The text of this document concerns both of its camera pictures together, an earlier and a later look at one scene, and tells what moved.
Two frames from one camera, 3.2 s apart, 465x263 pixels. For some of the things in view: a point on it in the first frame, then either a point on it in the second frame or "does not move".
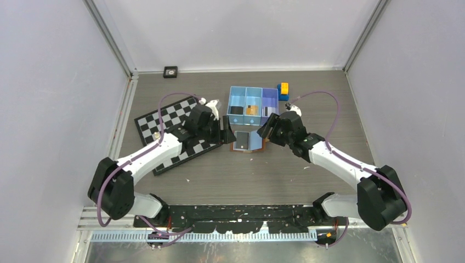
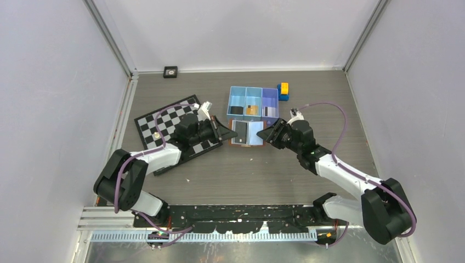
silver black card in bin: [267, 110] does not move
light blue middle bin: [253, 106] does not move
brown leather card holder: [256, 143] -> [247, 130]
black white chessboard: [173, 116] does not move
